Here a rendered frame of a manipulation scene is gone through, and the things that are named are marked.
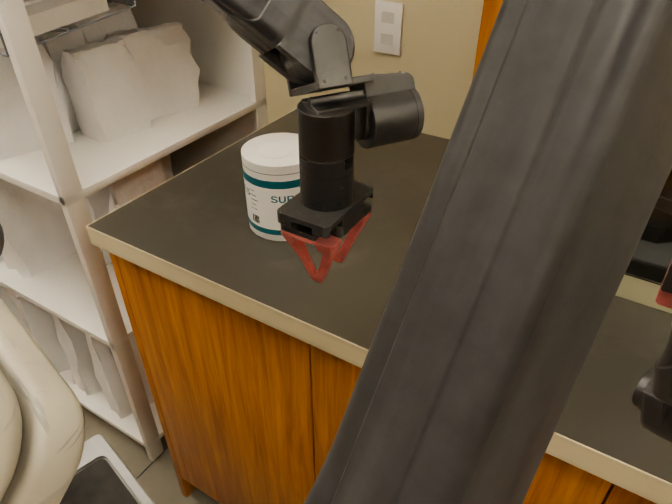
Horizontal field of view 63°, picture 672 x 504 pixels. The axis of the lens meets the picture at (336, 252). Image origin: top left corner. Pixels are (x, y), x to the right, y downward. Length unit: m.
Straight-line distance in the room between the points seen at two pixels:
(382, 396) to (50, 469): 0.14
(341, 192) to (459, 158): 0.41
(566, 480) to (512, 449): 0.66
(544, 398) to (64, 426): 0.18
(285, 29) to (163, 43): 1.03
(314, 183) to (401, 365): 0.41
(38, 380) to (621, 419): 0.65
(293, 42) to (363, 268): 0.47
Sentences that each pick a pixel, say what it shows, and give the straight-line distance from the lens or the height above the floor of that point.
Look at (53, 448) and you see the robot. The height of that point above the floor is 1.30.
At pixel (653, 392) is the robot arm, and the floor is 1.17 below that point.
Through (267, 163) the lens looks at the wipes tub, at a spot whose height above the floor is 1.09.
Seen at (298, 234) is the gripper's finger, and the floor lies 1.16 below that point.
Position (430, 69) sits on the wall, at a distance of 1.35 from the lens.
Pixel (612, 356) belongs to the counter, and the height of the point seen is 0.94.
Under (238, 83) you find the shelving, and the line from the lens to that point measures 1.69.
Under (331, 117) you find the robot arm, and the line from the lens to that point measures 0.52.
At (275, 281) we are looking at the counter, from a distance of 0.87.
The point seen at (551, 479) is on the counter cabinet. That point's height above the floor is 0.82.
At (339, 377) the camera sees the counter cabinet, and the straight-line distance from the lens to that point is 0.89.
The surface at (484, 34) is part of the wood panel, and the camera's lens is 0.73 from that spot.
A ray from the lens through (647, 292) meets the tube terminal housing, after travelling 0.93.
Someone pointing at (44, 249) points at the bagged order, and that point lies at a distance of 1.79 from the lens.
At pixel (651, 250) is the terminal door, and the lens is 0.88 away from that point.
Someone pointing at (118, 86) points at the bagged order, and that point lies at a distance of 1.43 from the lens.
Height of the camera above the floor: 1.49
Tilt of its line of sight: 36 degrees down
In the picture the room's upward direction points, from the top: straight up
